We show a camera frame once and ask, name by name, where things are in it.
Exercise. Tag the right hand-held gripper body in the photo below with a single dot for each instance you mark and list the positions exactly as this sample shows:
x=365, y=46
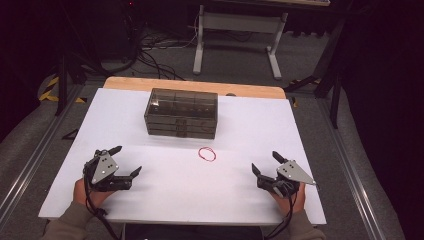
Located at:
x=289, y=173

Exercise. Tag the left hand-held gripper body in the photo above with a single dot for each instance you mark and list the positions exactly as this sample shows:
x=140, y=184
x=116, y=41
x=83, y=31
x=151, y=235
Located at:
x=106, y=168

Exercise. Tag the red rubber band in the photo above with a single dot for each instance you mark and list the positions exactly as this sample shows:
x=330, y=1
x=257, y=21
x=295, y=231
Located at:
x=207, y=154

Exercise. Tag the smoky transparent drawer box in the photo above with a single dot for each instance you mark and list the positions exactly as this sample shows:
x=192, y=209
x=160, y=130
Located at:
x=181, y=113

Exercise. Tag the person's right hand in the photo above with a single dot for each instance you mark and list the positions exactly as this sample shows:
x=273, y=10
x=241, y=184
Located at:
x=291, y=203

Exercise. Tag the person's left hand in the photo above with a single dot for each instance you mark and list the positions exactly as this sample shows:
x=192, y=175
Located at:
x=96, y=198

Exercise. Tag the white board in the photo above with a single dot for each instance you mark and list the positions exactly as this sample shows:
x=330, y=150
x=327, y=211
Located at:
x=186, y=186

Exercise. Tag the black metal stand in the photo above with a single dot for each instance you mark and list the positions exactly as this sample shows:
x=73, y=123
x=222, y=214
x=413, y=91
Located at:
x=335, y=93
x=61, y=83

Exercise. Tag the yellow black hazard tape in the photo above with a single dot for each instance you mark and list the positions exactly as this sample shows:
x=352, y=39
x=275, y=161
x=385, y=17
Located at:
x=48, y=91

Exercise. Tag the wooden table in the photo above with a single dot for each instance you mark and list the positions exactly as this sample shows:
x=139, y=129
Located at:
x=200, y=87

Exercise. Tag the dark curtain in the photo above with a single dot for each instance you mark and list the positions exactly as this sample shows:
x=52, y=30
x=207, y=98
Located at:
x=386, y=100
x=20, y=50

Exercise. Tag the metal floor rail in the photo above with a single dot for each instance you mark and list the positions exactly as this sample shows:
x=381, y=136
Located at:
x=30, y=156
x=353, y=173

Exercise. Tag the white desk frame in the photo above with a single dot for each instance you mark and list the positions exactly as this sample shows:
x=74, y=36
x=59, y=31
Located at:
x=240, y=23

